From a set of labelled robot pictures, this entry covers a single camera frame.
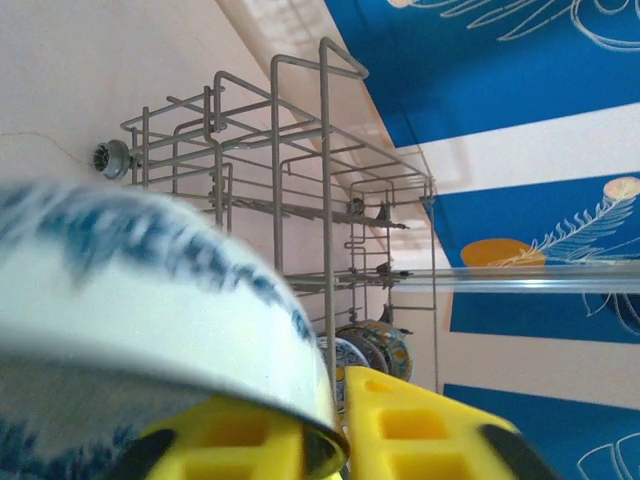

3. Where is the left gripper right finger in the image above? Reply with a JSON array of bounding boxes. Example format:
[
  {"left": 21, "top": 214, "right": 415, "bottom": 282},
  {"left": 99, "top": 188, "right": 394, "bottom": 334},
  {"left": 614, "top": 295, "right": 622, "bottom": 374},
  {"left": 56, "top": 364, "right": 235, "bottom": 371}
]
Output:
[{"left": 344, "top": 366, "right": 556, "bottom": 480}]

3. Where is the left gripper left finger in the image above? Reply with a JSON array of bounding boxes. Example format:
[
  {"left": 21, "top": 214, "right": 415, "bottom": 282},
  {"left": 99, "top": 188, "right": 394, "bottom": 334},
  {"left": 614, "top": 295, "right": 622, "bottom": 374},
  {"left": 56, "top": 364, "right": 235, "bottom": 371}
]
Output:
[{"left": 119, "top": 394, "right": 311, "bottom": 480}]

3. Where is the pink purple bowl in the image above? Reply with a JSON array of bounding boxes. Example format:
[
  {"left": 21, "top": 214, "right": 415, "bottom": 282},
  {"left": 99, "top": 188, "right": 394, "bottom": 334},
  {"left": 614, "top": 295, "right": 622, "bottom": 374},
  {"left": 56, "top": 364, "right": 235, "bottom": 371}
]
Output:
[{"left": 344, "top": 327, "right": 391, "bottom": 374}]

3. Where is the blue yellow patterned bowl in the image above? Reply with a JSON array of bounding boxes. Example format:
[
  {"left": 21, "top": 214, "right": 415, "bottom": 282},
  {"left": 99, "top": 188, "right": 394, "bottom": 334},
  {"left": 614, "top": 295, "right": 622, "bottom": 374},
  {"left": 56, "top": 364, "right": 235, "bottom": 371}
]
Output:
[{"left": 315, "top": 335, "right": 364, "bottom": 416}]

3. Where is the white blue patterned bowl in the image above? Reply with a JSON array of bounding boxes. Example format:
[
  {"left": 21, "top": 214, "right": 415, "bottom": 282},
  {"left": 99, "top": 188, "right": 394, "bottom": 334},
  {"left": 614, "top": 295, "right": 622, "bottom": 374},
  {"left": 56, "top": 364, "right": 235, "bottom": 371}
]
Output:
[{"left": 0, "top": 177, "right": 351, "bottom": 480}]

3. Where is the colourful plate in rack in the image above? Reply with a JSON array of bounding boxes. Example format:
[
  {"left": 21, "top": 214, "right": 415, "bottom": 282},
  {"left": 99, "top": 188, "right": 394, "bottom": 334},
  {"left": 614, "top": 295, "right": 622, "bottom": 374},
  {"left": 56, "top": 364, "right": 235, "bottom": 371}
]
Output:
[{"left": 367, "top": 319, "right": 416, "bottom": 384}]

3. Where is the aluminium frame post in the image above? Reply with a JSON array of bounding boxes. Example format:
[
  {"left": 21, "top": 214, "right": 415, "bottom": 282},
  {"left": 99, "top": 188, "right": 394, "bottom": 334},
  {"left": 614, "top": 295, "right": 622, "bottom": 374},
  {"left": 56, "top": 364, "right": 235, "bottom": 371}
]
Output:
[{"left": 394, "top": 263, "right": 640, "bottom": 297}]

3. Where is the grey wire dish rack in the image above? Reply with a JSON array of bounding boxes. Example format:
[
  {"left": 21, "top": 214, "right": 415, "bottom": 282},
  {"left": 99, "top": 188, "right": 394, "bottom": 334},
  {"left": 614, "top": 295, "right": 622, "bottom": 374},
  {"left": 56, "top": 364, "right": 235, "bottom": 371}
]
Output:
[{"left": 92, "top": 37, "right": 441, "bottom": 401}]

